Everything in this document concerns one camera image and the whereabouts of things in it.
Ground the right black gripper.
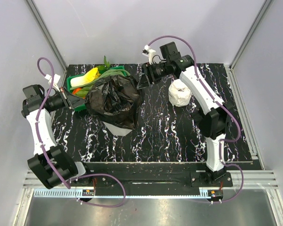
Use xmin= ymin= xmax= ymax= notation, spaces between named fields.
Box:
xmin=136 ymin=61 xmax=169 ymax=90

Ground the white translucent trash bin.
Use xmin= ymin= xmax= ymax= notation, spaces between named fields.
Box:
xmin=103 ymin=122 xmax=132 ymax=137

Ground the black trash bag roll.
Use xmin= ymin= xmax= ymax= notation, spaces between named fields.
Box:
xmin=191 ymin=108 xmax=204 ymax=124

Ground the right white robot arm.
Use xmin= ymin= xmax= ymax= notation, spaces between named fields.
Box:
xmin=137 ymin=42 xmax=232 ymax=186

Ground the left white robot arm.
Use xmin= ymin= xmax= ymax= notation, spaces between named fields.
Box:
xmin=21 ymin=84 xmax=93 ymax=189

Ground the orange toy carrot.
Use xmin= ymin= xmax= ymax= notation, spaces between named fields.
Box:
xmin=72 ymin=88 xmax=82 ymax=94

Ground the green plastic basket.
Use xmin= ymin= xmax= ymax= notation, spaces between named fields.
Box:
xmin=66 ymin=65 xmax=125 ymax=112

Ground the white toy radish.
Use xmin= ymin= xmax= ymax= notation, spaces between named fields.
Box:
xmin=70 ymin=75 xmax=90 ymax=87

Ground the green coiled bean bundle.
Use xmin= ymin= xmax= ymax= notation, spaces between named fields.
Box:
xmin=88 ymin=69 xmax=130 ymax=85

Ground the yellow toy vegetable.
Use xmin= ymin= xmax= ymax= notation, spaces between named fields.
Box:
xmin=82 ymin=67 xmax=100 ymax=84

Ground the green leafy toy plant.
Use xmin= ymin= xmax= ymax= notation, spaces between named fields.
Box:
xmin=97 ymin=56 xmax=110 ymax=73

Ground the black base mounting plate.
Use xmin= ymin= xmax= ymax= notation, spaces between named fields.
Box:
xmin=86 ymin=162 xmax=233 ymax=188

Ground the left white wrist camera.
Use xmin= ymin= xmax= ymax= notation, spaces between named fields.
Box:
xmin=44 ymin=74 xmax=61 ymax=91

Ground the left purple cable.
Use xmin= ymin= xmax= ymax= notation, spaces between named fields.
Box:
xmin=37 ymin=57 xmax=127 ymax=208

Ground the purple cable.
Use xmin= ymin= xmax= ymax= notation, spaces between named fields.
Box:
xmin=147 ymin=35 xmax=245 ymax=203
xmin=37 ymin=57 xmax=127 ymax=208

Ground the left aluminium frame post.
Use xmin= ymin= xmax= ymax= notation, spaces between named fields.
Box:
xmin=25 ymin=0 xmax=68 ymax=71

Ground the aluminium frame post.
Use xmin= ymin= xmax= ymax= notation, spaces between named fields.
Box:
xmin=25 ymin=0 xmax=68 ymax=71
xmin=228 ymin=0 xmax=273 ymax=70

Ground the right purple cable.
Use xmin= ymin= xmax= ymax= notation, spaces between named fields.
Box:
xmin=147 ymin=35 xmax=245 ymax=203

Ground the white slotted cable duct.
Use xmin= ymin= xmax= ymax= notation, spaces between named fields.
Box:
xmin=33 ymin=188 xmax=222 ymax=199

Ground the aluminium front rail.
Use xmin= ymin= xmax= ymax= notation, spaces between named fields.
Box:
xmin=23 ymin=170 xmax=278 ymax=189

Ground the right aluminium frame post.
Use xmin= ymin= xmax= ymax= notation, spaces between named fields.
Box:
xmin=228 ymin=0 xmax=273 ymax=70

